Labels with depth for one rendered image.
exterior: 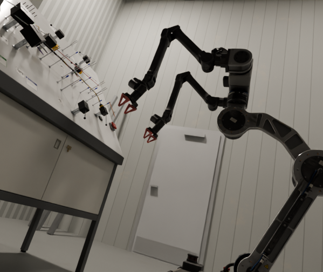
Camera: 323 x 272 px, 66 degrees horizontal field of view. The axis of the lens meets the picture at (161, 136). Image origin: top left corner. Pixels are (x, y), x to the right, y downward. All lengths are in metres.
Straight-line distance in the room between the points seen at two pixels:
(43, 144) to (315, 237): 3.58
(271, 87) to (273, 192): 1.83
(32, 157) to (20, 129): 0.16
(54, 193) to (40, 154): 0.26
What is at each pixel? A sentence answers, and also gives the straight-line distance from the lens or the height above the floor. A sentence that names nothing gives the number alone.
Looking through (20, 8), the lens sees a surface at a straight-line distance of 1.53.
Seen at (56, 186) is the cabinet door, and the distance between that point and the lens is 1.59.
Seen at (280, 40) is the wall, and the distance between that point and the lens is 5.48.
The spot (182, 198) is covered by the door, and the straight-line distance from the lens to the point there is 4.04.
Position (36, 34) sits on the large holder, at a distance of 1.48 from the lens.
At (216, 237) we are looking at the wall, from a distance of 3.98.
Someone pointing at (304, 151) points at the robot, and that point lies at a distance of 1.56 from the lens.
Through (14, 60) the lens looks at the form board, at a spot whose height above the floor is 0.99.
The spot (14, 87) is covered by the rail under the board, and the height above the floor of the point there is 0.83.
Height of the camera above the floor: 0.42
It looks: 20 degrees up
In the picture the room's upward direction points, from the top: 15 degrees clockwise
